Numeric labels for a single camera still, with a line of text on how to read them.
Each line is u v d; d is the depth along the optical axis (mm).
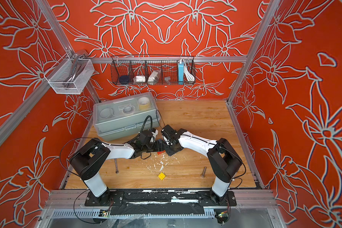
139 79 871
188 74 899
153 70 998
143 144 727
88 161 475
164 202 727
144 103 971
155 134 846
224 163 456
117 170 832
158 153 871
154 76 917
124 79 976
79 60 858
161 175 794
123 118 836
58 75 788
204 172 812
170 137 694
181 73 878
